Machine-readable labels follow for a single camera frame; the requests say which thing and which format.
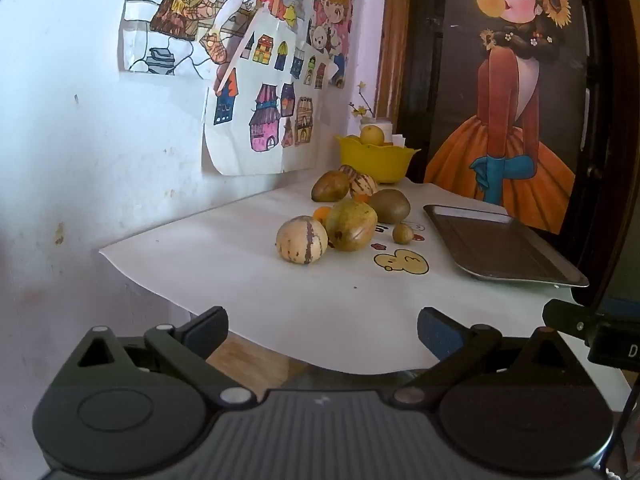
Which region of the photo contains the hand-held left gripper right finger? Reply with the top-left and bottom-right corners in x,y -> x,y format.
390,307 -> 586,410

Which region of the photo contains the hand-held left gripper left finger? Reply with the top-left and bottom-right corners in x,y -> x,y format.
60,306 -> 257,412

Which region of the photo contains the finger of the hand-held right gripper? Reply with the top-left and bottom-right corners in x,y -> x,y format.
542,300 -> 602,347

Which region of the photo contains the metal tray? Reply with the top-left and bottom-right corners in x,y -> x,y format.
423,203 -> 591,289

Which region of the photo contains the olive green mango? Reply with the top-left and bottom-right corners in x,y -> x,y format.
368,188 -> 412,224

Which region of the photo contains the yellow green mango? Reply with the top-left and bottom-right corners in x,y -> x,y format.
325,199 -> 379,252

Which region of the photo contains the brown mango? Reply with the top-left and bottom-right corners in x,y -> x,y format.
311,170 -> 351,202

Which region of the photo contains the white printed table mat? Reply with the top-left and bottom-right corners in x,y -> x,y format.
98,169 -> 635,406

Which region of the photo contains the yellow plastic bowl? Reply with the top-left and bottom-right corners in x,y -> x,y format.
334,135 -> 422,184

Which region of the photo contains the coloured houses drawing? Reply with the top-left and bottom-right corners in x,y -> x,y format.
201,7 -> 346,177

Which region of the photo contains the yellow flower sprig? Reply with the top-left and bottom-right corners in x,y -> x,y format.
348,80 -> 376,123

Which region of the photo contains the coloured girl drawing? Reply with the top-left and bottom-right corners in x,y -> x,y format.
118,0 -> 321,81

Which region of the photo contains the dark brown wooden frame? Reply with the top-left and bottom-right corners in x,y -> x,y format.
565,0 -> 640,306

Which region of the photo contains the wall poster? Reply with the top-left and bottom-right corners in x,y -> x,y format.
397,0 -> 608,238

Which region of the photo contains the brown wooden door frame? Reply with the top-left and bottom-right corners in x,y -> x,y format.
377,0 -> 413,123

